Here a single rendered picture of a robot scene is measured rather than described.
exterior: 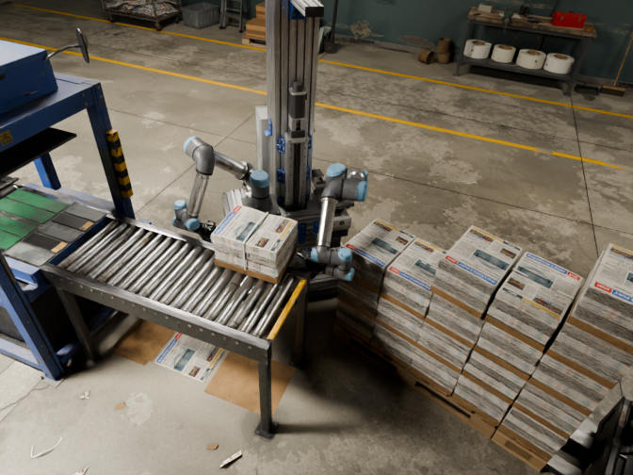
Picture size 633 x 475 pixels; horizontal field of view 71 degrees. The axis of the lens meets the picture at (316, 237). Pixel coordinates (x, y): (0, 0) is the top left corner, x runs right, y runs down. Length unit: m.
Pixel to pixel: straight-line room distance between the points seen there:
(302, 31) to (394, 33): 6.32
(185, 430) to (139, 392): 0.40
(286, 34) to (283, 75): 0.22
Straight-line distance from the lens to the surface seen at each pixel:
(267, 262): 2.31
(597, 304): 2.15
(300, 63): 2.69
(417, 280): 2.49
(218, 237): 2.36
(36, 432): 3.15
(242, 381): 3.00
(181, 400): 2.99
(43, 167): 3.49
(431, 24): 8.75
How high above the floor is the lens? 2.52
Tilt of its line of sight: 40 degrees down
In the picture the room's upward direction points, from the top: 4 degrees clockwise
